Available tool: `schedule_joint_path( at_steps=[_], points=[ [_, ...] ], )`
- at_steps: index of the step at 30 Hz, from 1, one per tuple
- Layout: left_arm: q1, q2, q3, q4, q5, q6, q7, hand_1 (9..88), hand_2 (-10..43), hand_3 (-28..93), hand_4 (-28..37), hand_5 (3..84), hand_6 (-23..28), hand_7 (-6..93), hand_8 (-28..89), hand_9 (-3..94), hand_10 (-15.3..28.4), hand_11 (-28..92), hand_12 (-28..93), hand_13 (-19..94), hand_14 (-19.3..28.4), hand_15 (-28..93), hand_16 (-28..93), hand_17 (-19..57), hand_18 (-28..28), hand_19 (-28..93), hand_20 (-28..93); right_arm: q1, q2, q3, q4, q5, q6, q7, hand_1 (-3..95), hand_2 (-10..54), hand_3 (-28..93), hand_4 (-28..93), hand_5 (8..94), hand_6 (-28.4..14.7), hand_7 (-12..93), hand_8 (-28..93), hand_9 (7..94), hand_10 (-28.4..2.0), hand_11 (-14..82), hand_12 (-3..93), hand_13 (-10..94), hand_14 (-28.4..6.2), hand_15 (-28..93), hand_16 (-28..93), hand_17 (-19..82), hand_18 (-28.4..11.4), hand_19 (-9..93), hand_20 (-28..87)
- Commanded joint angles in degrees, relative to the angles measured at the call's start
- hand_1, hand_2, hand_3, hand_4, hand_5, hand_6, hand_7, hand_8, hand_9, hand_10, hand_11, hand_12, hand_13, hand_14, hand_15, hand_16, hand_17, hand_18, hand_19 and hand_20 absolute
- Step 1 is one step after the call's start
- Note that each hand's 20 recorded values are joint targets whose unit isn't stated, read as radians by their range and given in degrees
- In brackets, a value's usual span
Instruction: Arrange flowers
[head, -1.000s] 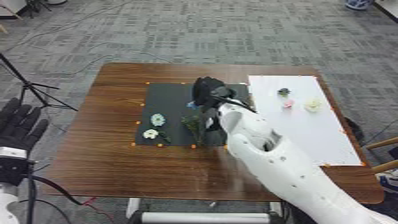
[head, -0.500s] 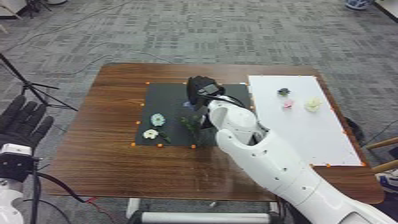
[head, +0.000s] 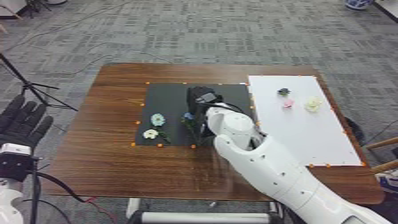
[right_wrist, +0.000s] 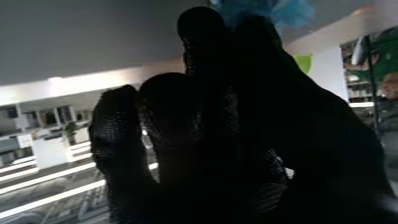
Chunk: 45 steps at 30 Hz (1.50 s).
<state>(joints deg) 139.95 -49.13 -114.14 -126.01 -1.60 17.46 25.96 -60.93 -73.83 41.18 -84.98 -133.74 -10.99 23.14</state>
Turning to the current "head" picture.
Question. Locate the light blue flower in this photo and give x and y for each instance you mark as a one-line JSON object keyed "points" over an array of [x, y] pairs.
{"points": [[157, 119]]}

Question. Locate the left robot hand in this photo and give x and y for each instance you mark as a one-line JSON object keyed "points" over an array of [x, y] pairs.
{"points": [[20, 123]]}

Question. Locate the pale yellow flower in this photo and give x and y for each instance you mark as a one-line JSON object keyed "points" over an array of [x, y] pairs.
{"points": [[313, 104]]}

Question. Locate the blue and white vase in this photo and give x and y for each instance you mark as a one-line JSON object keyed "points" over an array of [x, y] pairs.
{"points": [[357, 3]]}

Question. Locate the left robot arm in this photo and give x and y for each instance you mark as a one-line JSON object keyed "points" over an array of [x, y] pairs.
{"points": [[11, 166]]}

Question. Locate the dark mat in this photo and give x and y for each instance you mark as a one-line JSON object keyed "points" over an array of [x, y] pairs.
{"points": [[169, 100]]}

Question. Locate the white table leg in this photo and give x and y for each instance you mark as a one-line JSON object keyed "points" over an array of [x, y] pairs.
{"points": [[133, 208]]}

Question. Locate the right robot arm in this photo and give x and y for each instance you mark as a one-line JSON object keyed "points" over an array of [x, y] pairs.
{"points": [[267, 160]]}

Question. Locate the pale grey bar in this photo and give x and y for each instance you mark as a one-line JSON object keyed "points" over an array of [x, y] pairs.
{"points": [[206, 218]]}

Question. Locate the white flower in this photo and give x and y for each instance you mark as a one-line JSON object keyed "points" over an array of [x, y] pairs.
{"points": [[149, 134]]}

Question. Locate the pink flower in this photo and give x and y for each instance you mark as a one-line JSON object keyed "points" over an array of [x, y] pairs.
{"points": [[288, 104]]}

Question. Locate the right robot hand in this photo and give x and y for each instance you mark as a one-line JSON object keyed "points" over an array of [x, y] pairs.
{"points": [[201, 93]]}

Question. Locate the black tripod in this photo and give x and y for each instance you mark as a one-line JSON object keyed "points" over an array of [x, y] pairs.
{"points": [[27, 85]]}

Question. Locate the white sheet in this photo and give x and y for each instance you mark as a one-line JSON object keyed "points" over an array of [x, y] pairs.
{"points": [[295, 133]]}

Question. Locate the wooden chair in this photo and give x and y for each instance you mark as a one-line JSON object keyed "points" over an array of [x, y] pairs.
{"points": [[382, 143]]}

